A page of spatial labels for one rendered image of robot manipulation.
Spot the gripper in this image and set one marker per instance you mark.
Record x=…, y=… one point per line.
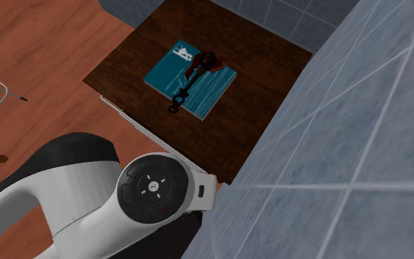
x=178, y=235

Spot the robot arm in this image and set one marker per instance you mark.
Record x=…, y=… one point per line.
x=77, y=193

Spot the teal book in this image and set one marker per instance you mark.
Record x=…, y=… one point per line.
x=167, y=77

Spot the dark wooden table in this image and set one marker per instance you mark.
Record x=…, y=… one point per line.
x=257, y=82

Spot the dark red toy axe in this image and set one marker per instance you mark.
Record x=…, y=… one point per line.
x=203, y=61

